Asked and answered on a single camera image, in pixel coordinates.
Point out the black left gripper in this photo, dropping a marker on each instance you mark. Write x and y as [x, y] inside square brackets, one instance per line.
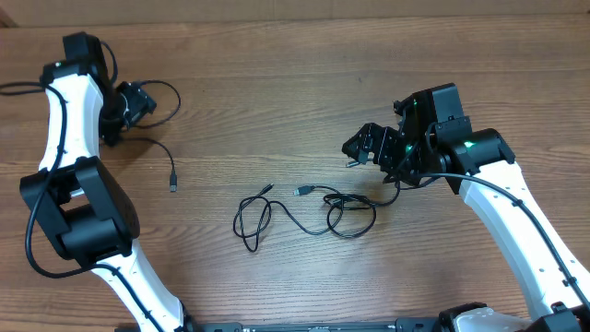
[141, 101]

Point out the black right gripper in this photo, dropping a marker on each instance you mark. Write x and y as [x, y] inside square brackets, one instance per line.
[367, 139]

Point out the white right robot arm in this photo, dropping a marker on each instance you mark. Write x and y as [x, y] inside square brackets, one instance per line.
[435, 139]

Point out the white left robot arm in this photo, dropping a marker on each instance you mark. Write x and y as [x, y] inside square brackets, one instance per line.
[84, 213]

